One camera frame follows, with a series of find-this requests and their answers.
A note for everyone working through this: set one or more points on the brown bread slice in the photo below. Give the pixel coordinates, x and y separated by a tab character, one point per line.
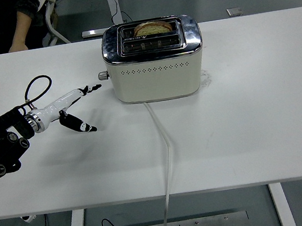
152	28

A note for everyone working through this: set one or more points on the white chair frame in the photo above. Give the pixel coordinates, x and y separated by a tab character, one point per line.
50	22

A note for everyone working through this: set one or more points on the small white black device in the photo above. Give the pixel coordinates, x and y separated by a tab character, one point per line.
28	219

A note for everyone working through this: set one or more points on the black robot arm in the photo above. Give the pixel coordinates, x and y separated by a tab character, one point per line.
1	158

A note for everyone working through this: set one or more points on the cream and chrome toaster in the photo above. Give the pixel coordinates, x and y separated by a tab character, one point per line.
157	80

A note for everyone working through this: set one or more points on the silver toaster lever knob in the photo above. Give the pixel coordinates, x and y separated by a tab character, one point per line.
103	75

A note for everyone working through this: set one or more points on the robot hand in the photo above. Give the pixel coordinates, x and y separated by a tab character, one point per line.
53	109

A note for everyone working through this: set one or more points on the grey floor socket plate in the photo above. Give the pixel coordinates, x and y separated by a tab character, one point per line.
234	12

